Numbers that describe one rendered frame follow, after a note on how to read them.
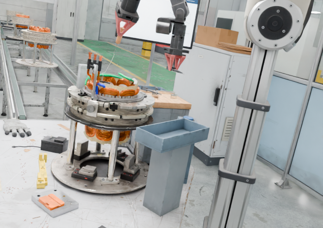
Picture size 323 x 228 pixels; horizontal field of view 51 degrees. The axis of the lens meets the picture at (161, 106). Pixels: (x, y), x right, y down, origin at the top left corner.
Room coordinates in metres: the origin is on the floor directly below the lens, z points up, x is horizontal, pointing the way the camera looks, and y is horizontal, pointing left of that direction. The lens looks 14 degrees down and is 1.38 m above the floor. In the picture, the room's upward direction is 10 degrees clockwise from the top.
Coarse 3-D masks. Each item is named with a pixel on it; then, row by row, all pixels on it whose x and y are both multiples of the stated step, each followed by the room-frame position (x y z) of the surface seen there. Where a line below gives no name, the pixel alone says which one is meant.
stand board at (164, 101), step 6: (162, 96) 1.47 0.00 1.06; (168, 96) 1.49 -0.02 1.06; (156, 102) 1.34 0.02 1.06; (162, 102) 1.35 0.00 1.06; (168, 102) 1.36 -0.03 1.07; (174, 102) 1.38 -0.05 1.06; (180, 102) 1.40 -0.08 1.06; (186, 102) 1.42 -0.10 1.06; (174, 108) 1.38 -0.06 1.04; (180, 108) 1.39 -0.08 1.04; (186, 108) 1.40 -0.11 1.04
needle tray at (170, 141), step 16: (144, 128) 1.00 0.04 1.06; (160, 128) 1.06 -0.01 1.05; (176, 128) 1.13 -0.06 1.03; (192, 128) 1.14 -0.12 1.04; (208, 128) 1.10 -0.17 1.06; (144, 144) 0.95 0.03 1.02; (160, 144) 0.91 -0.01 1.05; (176, 144) 0.96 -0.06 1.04; (160, 160) 1.00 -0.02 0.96; (176, 160) 1.00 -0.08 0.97; (160, 176) 0.99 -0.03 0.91; (176, 176) 1.01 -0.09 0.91; (160, 192) 0.99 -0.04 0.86; (176, 192) 1.03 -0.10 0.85; (160, 208) 0.98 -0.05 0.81
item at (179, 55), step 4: (172, 52) 1.45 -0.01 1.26; (176, 52) 1.46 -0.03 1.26; (180, 52) 1.47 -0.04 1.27; (176, 56) 1.52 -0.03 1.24; (180, 56) 1.49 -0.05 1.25; (184, 56) 1.48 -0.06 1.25; (176, 60) 1.52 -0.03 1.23; (180, 60) 1.48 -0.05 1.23; (176, 64) 1.51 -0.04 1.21; (180, 64) 1.49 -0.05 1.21; (176, 68) 1.49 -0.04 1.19
